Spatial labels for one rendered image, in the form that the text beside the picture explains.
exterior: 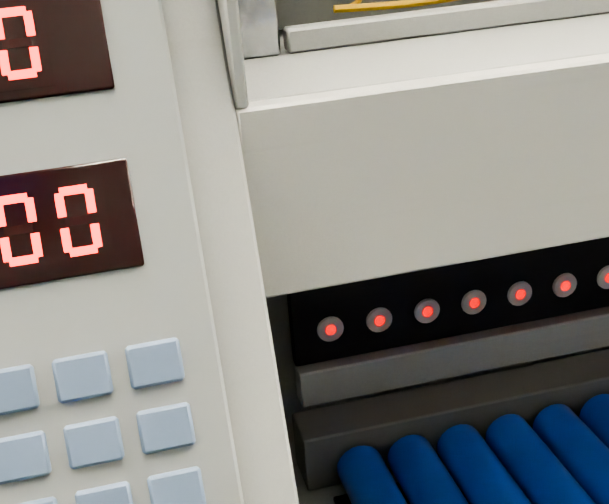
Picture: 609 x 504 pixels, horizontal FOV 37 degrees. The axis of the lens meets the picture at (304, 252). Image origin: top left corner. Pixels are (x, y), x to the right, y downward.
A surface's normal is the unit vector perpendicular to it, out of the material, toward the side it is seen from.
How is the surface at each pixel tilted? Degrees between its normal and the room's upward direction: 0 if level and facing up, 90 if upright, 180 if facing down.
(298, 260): 111
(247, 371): 90
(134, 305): 90
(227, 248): 90
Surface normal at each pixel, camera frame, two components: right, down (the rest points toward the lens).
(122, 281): 0.19, 0.02
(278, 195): 0.24, 0.37
